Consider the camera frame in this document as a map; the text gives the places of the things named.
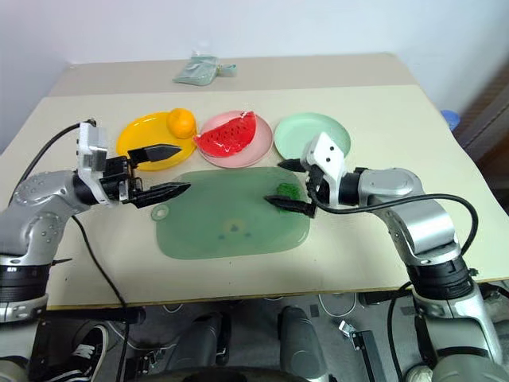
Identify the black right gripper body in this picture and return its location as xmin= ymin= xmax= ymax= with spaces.
xmin=305 ymin=166 xmax=332 ymax=208

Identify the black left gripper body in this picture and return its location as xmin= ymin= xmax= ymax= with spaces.
xmin=99 ymin=155 xmax=145 ymax=208

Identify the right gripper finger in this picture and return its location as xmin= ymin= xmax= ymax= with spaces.
xmin=277 ymin=158 xmax=308 ymax=173
xmin=263 ymin=194 xmax=319 ymax=218

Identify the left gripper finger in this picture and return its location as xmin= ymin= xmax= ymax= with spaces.
xmin=134 ymin=181 xmax=192 ymax=209
xmin=127 ymin=143 xmax=183 ymax=164

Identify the yellow plate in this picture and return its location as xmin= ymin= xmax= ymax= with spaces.
xmin=116 ymin=111 xmax=198 ymax=173

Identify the light green plate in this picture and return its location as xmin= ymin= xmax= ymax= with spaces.
xmin=274 ymin=114 xmax=353 ymax=166

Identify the pink plate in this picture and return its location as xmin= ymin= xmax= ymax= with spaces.
xmin=197 ymin=111 xmax=274 ymax=169

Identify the dark green leafy vegetable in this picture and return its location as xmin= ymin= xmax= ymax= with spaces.
xmin=274 ymin=181 xmax=301 ymax=214

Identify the orange fruit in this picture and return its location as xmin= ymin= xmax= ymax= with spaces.
xmin=165 ymin=107 xmax=198 ymax=139

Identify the green translucent cutting mat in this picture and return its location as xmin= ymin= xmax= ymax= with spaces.
xmin=150 ymin=166 xmax=313 ymax=261

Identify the red watermelon slice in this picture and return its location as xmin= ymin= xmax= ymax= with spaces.
xmin=192 ymin=111 xmax=258 ymax=158

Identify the black metal bar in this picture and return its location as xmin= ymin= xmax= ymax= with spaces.
xmin=46 ymin=307 xmax=146 ymax=324

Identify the black and white sneaker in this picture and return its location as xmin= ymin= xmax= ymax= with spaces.
xmin=68 ymin=323 xmax=111 ymax=374

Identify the dark brown cabinet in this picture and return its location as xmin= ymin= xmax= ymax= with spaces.
xmin=453 ymin=65 xmax=509 ymax=173

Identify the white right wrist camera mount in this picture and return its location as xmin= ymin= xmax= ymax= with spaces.
xmin=299 ymin=132 xmax=348 ymax=209

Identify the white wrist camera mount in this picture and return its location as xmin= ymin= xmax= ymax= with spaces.
xmin=299 ymin=132 xmax=348 ymax=209
xmin=74 ymin=121 xmax=110 ymax=181

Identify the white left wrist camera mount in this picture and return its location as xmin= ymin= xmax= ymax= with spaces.
xmin=74 ymin=121 xmax=110 ymax=181

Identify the white floor cable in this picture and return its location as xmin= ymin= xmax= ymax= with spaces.
xmin=319 ymin=293 xmax=358 ymax=318

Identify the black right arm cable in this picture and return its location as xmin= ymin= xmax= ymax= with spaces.
xmin=313 ymin=193 xmax=480 ymax=259

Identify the black bracket with white clip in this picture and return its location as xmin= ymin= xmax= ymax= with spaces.
xmin=337 ymin=319 xmax=378 ymax=382

